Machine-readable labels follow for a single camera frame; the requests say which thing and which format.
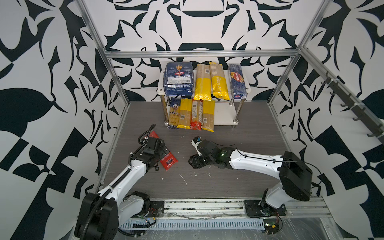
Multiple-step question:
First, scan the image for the red clear spaghetti bag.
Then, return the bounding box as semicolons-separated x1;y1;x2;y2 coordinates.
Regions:
190;100;203;131

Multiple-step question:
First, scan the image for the blue De Cecco spaghetti bag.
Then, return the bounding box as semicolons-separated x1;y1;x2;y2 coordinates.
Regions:
167;98;181;129

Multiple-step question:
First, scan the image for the yellow Pastatime spaghetti bag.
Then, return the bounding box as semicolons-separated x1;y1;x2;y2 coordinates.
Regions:
209;62;230;101

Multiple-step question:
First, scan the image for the blue Barilla spaghetti box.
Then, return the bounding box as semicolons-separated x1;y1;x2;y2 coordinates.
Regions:
228;64;247;100

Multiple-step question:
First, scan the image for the blue Barilla multipack bag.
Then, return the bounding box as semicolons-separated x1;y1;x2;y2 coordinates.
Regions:
163;62;195;96

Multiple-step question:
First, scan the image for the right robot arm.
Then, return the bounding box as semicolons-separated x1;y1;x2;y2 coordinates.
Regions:
188;137;313;218

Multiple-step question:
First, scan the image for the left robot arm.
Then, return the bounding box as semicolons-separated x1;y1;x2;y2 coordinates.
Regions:
74;125;165;240

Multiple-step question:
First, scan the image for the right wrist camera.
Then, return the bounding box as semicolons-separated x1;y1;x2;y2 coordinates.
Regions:
191;137;202;156

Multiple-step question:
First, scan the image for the white cable duct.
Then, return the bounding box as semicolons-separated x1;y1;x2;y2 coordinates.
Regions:
120;219;265;231

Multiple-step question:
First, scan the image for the wall hook rail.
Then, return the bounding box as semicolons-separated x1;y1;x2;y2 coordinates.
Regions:
322;71;384;145

